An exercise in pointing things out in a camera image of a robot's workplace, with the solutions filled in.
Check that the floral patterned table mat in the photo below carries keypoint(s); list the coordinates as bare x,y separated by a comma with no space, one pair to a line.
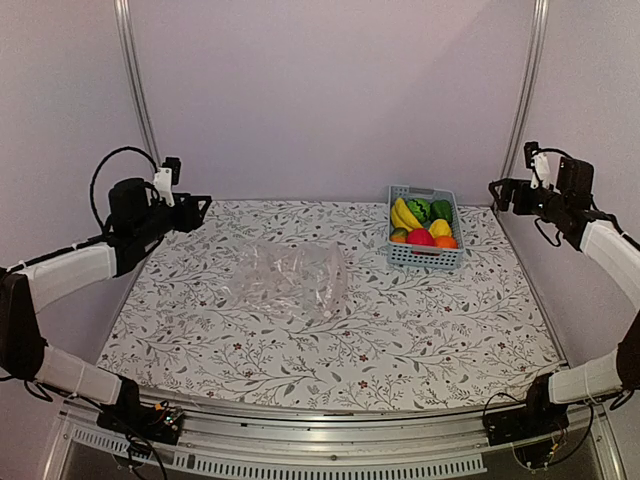
407,338

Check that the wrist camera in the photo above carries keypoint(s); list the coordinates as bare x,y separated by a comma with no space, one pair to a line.
536,160
166,177

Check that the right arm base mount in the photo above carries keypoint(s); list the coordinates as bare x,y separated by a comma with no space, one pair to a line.
535,433

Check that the clear zip top bag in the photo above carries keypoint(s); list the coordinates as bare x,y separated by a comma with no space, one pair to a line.
307,282

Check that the light blue plastic basket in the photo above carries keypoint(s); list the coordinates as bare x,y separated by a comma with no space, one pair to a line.
404,254

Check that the green toy bell pepper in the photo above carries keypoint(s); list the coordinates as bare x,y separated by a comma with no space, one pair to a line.
441,210

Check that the yellow toy banana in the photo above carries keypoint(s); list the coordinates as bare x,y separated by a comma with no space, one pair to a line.
402,217

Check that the left aluminium frame post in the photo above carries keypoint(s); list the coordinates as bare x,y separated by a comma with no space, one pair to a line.
124,25

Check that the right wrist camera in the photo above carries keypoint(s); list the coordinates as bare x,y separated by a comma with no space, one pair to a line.
536,160

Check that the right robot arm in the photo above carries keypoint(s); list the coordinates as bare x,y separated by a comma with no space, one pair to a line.
568,205

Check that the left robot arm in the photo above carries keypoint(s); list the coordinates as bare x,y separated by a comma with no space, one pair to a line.
141,214

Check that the right aluminium frame post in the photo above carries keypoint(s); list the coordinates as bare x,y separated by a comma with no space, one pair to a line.
526,94

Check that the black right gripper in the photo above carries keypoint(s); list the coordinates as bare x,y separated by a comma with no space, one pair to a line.
521,185

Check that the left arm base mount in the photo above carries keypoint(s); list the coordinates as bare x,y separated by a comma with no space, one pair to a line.
160,422

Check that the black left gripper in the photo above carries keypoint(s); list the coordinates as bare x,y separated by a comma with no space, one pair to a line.
190,217

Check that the orange toy orange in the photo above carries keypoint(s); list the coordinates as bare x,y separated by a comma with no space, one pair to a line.
446,242

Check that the green toy watermelon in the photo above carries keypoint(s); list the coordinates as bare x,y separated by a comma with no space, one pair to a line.
420,208

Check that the yellow toy bell pepper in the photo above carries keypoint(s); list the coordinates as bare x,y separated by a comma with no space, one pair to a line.
440,228

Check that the aluminium frame post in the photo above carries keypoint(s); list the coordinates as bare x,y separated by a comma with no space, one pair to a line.
124,25
526,94

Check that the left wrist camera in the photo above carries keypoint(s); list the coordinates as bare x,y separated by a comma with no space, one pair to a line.
166,177

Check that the green orange toy mango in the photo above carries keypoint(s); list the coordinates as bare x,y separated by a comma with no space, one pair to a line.
399,235

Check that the red toy apple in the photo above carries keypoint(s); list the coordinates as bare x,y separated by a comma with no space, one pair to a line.
420,237

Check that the aluminium front rail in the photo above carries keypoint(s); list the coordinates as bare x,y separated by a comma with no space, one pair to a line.
230,440

